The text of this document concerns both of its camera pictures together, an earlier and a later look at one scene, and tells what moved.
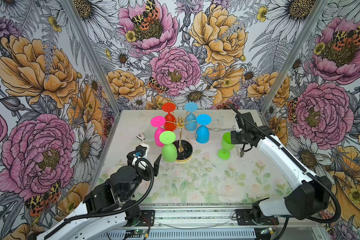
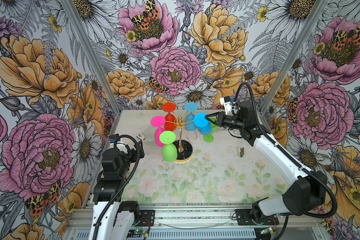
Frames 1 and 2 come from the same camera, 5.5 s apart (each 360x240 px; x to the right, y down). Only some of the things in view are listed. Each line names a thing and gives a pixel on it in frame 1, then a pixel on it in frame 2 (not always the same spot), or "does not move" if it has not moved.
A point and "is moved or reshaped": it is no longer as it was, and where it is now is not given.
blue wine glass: x=202 y=131 is moved or reshaped
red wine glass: x=170 y=120 does not move
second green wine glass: x=169 y=152 does not move
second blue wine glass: x=190 y=120 does not move
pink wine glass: x=158 y=121 does not move
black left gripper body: x=142 y=172 -> x=128 y=158
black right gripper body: x=239 y=138 -> x=233 y=122
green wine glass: x=226 y=142 -> x=209 y=138
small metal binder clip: x=240 y=153 does not move
